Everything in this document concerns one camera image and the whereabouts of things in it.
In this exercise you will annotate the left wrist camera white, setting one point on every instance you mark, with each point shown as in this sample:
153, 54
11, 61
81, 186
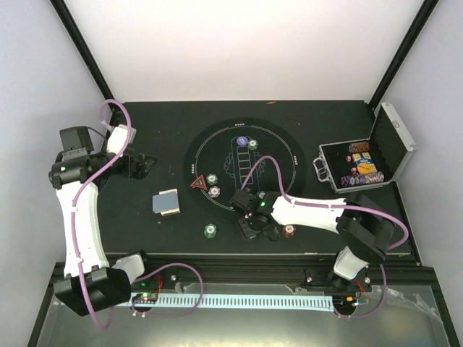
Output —
118, 137

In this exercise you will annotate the orange yellow card box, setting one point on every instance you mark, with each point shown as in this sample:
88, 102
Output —
366, 168

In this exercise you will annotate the brown chip row in case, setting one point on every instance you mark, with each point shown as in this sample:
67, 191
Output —
359, 147

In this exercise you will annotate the blue white chip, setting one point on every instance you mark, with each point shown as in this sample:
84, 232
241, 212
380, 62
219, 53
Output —
214, 192

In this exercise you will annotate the round black poker mat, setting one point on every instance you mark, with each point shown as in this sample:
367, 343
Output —
214, 151

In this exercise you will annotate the aluminium poker case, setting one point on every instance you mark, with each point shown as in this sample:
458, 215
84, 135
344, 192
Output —
391, 148

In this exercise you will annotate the purple chip row in case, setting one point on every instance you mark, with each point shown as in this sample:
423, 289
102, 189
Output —
362, 179

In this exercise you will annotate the green poker chip stack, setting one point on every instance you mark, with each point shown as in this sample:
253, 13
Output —
210, 231

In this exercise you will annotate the purple round button chip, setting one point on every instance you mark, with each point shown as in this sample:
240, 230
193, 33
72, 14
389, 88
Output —
242, 141

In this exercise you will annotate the brown poker chip stack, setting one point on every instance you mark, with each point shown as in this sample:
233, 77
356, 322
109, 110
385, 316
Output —
288, 231

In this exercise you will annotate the white perforated strip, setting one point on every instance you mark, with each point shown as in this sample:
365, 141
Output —
233, 301

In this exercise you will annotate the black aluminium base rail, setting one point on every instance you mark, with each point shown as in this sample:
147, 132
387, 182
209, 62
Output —
293, 270

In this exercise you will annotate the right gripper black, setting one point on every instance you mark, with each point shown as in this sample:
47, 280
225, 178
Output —
247, 230

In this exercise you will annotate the red triangular marker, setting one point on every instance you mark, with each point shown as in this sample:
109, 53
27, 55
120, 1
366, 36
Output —
199, 183

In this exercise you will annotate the blue playing card deck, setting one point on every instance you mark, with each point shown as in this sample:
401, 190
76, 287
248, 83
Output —
166, 202

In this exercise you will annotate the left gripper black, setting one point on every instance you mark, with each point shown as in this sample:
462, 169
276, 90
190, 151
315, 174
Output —
139, 172

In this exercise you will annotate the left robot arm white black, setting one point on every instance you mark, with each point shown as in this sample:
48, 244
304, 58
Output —
91, 283

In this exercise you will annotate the blue card box in case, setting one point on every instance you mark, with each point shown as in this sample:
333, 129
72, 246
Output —
361, 157

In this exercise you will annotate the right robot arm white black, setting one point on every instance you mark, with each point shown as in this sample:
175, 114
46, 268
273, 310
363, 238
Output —
365, 230

